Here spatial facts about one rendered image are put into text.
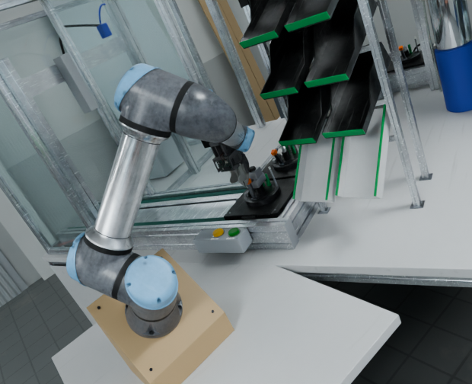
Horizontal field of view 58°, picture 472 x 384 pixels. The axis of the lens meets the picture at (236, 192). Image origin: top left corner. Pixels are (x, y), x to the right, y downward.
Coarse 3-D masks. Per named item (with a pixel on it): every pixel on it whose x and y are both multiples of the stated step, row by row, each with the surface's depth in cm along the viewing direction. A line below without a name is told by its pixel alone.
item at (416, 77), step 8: (424, 64) 222; (392, 72) 231; (408, 72) 224; (416, 72) 223; (424, 72) 220; (392, 80) 230; (408, 80) 226; (416, 80) 224; (424, 80) 223; (392, 88) 233; (408, 88) 229
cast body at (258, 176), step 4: (252, 168) 155; (256, 168) 156; (260, 168) 157; (252, 172) 154; (256, 172) 154; (260, 172) 157; (252, 176) 155; (256, 176) 154; (260, 176) 156; (264, 176) 158; (256, 180) 155; (260, 180) 156; (264, 180) 158; (252, 184) 156; (256, 184) 155; (260, 184) 156
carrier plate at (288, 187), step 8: (280, 184) 163; (288, 184) 161; (288, 192) 155; (240, 200) 166; (280, 200) 152; (288, 200) 151; (232, 208) 162; (240, 208) 160; (248, 208) 157; (256, 208) 154; (264, 208) 152; (272, 208) 150; (280, 208) 147; (224, 216) 159; (232, 216) 157; (240, 216) 155; (256, 216) 151; (264, 216) 149; (272, 216) 147
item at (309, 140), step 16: (304, 80) 142; (288, 96) 137; (304, 96) 142; (320, 96) 137; (288, 112) 137; (304, 112) 137; (320, 112) 132; (288, 128) 137; (304, 128) 133; (320, 128) 127; (288, 144) 133; (304, 144) 129
